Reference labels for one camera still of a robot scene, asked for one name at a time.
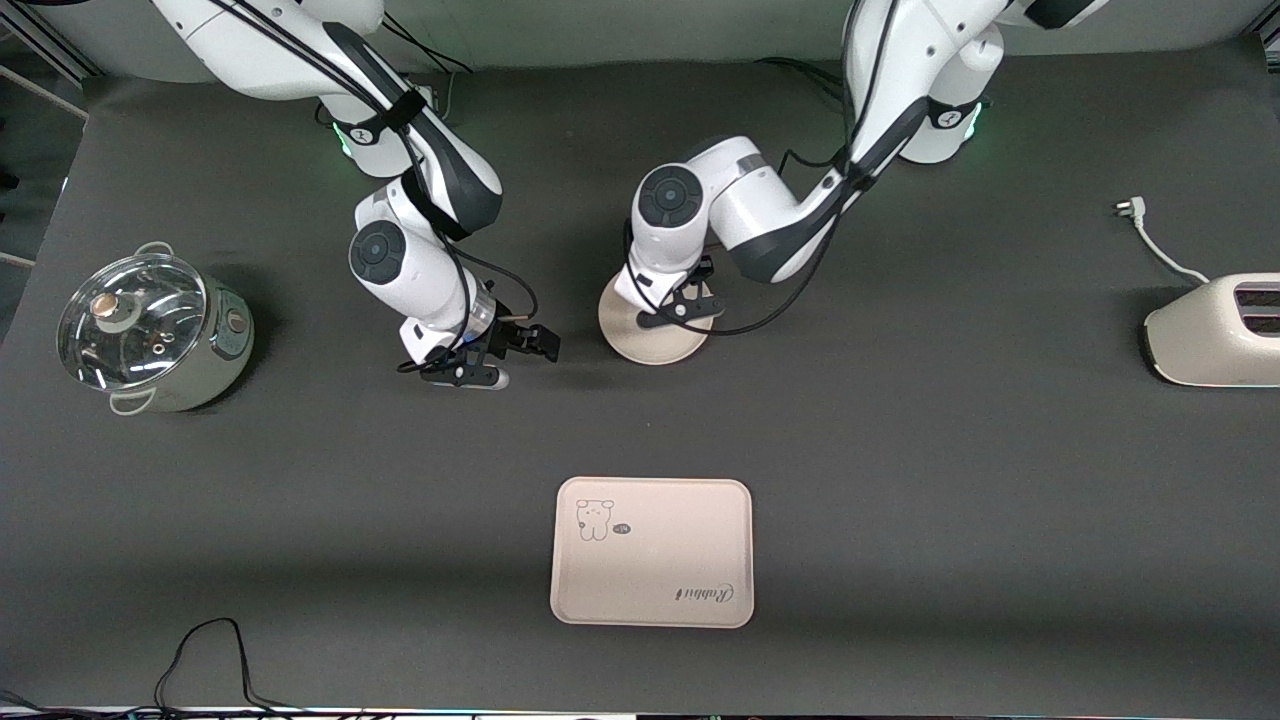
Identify round cream plate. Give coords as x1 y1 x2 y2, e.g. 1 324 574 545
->
598 276 716 366

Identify cream rectangular tray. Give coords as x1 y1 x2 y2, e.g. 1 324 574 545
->
549 476 755 629

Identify pale green electric pot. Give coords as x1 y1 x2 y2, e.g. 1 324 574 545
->
57 240 255 416

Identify glass pot lid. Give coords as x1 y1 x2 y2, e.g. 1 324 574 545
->
57 253 209 392

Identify cream toaster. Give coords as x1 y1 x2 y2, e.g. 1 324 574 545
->
1142 272 1280 388

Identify black left arm base cable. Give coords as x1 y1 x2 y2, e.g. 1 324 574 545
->
755 56 851 106

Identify black arm base cable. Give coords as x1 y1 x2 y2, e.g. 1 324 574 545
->
380 14 473 116
755 56 851 106

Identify black right arm base cable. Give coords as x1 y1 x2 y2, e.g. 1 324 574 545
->
380 14 473 116

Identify black loose table cable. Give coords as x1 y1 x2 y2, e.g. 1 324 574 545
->
0 617 321 719

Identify white toaster power cord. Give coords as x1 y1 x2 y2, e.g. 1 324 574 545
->
1114 197 1211 286

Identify aluminium frame rail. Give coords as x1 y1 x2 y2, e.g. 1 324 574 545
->
0 0 103 121

